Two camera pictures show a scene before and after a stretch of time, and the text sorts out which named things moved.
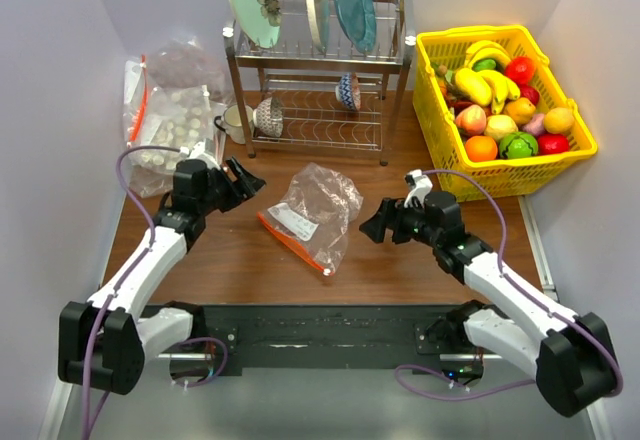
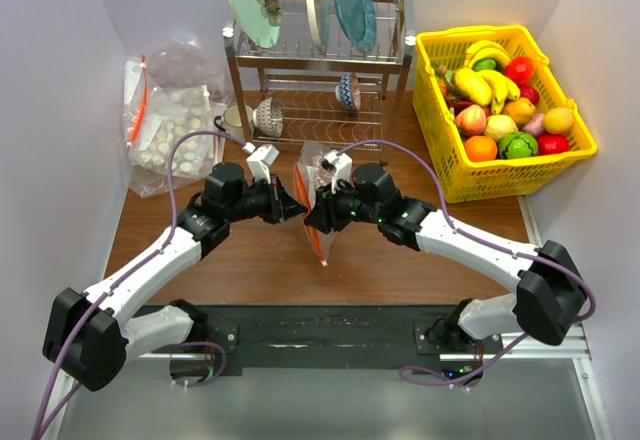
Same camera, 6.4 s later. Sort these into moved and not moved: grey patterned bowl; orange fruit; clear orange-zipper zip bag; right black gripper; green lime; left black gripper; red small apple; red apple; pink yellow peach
Moved: left black gripper; right black gripper; clear orange-zipper zip bag
Not moved: orange fruit; green lime; pink yellow peach; red small apple; grey patterned bowl; red apple
